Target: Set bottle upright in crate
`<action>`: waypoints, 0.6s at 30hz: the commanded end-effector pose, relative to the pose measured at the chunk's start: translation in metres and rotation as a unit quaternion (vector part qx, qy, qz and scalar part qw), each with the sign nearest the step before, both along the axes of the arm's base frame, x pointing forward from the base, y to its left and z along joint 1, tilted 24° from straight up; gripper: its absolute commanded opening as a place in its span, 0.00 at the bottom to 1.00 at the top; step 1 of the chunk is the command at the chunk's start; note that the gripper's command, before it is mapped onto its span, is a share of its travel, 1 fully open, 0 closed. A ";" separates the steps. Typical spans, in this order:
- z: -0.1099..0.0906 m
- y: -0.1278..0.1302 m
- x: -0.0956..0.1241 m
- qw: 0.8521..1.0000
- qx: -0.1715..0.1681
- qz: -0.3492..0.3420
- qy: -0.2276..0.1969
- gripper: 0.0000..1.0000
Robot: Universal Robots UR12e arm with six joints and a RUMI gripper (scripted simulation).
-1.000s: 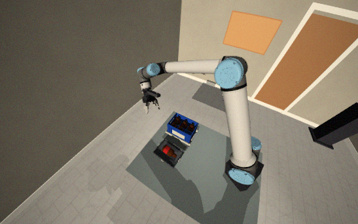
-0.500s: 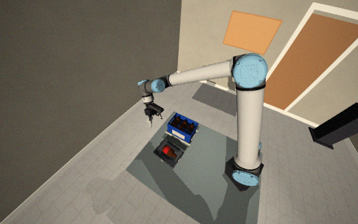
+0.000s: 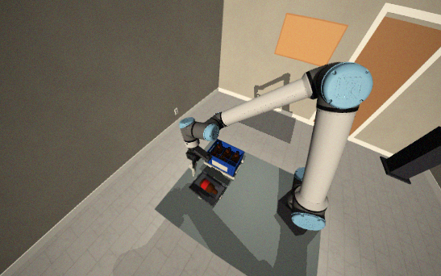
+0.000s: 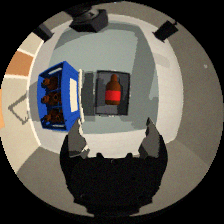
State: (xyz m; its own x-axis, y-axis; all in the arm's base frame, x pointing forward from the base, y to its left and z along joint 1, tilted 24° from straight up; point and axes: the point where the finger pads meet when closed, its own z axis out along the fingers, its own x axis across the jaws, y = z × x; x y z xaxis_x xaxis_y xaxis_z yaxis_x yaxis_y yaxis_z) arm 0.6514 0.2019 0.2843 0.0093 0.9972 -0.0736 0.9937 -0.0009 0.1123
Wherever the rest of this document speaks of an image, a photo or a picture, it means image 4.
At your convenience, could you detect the brown bottle with red label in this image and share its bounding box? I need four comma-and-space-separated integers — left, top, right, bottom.
105, 74, 121, 105

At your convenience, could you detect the blue divided crate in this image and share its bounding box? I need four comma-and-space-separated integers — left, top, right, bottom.
37, 61, 81, 131

